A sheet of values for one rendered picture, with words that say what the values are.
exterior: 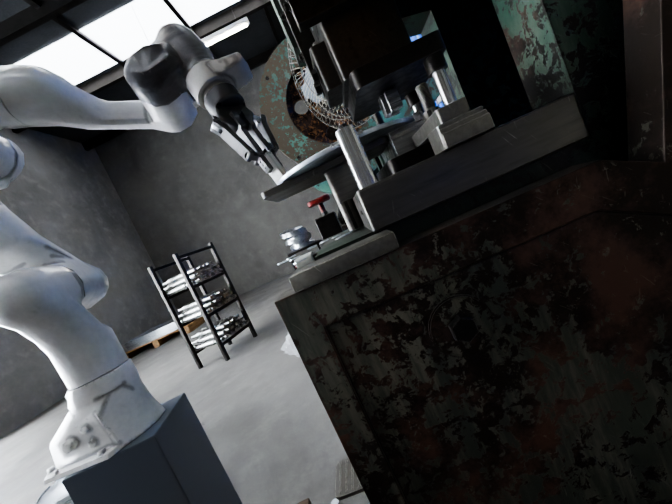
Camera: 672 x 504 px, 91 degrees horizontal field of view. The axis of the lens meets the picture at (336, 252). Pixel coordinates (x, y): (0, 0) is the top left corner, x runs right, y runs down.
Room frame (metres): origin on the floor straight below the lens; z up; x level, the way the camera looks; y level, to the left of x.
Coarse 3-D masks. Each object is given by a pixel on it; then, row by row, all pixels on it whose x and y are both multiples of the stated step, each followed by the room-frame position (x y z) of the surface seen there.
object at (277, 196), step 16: (368, 144) 0.58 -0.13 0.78; (384, 144) 0.60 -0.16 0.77; (336, 160) 0.59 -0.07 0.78; (304, 176) 0.59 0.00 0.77; (320, 176) 0.63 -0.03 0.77; (336, 176) 0.61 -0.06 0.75; (352, 176) 0.61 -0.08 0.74; (272, 192) 0.60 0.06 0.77; (288, 192) 0.65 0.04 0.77; (336, 192) 0.61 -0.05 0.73; (352, 192) 0.61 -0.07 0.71; (352, 208) 0.61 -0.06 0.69; (352, 224) 0.61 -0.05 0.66
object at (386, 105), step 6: (390, 90) 0.62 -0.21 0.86; (396, 90) 0.62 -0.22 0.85; (384, 96) 0.63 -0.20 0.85; (390, 96) 0.62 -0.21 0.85; (396, 96) 0.62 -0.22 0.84; (384, 102) 0.63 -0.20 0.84; (390, 102) 0.62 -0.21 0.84; (396, 102) 0.62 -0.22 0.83; (384, 108) 0.64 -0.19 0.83; (390, 108) 0.63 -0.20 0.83; (396, 108) 0.62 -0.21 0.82; (384, 114) 0.65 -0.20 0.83; (390, 114) 0.65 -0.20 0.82; (396, 114) 0.67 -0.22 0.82
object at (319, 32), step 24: (384, 0) 0.57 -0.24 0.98; (336, 24) 0.58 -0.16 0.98; (360, 24) 0.57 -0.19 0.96; (384, 24) 0.57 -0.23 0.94; (312, 48) 0.61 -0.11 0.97; (336, 48) 0.58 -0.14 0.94; (360, 48) 0.57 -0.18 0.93; (384, 48) 0.57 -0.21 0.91; (312, 72) 0.62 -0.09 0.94; (336, 72) 0.60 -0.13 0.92; (336, 96) 0.65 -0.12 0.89
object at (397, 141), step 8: (400, 128) 0.57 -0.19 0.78; (408, 128) 0.57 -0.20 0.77; (416, 128) 0.57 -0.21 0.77; (392, 136) 0.58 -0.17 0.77; (400, 136) 0.57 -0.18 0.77; (408, 136) 0.57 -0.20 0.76; (392, 144) 0.58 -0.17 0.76; (400, 144) 0.57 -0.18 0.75; (408, 144) 0.57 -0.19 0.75; (384, 152) 0.68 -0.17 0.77; (392, 152) 0.61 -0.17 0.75; (400, 152) 0.58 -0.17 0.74; (384, 160) 0.72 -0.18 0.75
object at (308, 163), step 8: (392, 120) 0.53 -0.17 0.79; (400, 120) 0.54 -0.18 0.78; (408, 120) 0.56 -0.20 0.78; (376, 128) 0.52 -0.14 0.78; (384, 128) 0.52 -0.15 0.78; (392, 128) 0.55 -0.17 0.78; (360, 136) 0.51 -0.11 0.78; (368, 136) 0.53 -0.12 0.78; (376, 136) 0.56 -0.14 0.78; (320, 152) 0.52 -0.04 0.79; (328, 152) 0.52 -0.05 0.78; (336, 152) 0.54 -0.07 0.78; (312, 160) 0.53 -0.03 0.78; (320, 160) 0.55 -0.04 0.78; (328, 160) 0.58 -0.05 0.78; (296, 168) 0.55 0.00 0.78; (304, 168) 0.56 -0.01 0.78; (312, 168) 0.59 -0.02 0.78; (288, 176) 0.57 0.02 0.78
